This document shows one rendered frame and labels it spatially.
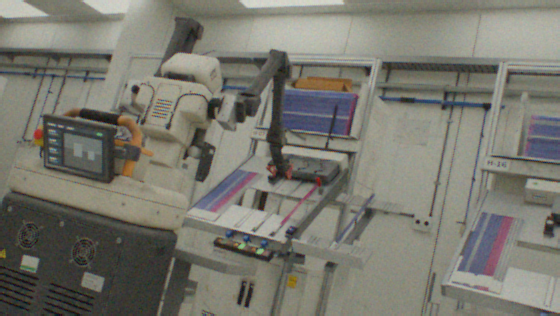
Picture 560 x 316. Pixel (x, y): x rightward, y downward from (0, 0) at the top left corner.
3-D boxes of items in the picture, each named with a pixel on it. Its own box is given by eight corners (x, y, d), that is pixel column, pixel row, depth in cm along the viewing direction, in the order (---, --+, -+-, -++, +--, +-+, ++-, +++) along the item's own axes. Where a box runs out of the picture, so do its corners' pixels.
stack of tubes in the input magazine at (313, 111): (346, 135, 291) (356, 91, 295) (273, 127, 318) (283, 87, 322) (354, 141, 302) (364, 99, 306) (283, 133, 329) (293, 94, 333)
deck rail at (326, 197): (285, 253, 244) (283, 243, 241) (282, 252, 245) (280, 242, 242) (349, 177, 294) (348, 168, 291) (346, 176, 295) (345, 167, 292)
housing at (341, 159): (344, 181, 293) (341, 160, 286) (274, 169, 319) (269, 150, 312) (350, 174, 298) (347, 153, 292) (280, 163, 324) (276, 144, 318)
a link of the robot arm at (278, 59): (271, 41, 233) (291, 45, 230) (273, 65, 243) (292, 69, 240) (227, 101, 206) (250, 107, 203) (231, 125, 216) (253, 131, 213)
